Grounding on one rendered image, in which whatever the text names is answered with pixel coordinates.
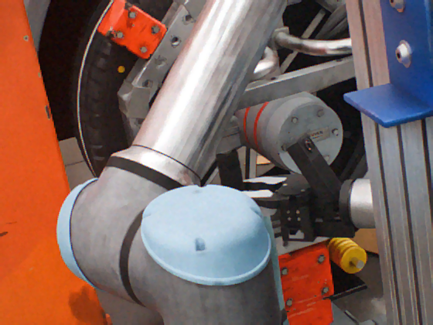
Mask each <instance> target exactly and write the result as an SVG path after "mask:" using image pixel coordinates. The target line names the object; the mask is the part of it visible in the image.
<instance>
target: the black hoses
mask: <svg viewBox="0 0 433 325"><path fill-rule="evenodd" d="M348 30H349V23H348V18H347V12H346V4H343V5H341V6H340V7H338V8H337V9H336V10H335V11H334V12H333V13H332V14H331V16H330V17H329V18H328V19H327V21H326V23H325V24H324V26H323V27H322V28H321V31H320V32H319V34H318V35H317V36H316V37H315V38H314V39H315V40H337V39H338V38H340V37H341V36H343V35H344V34H345V33H346V32H347V31H348ZM292 53H294V50H290V49H287V48H282V49H279V50H277V55H278V57H282V56H286V55H289V54H292ZM304 56H305V57H306V58H309V59H310V60H313V61H315V62H317V63H320V62H323V61H325V60H330V59H332V57H331V56H314V55H310V54H306V53H304Z"/></svg>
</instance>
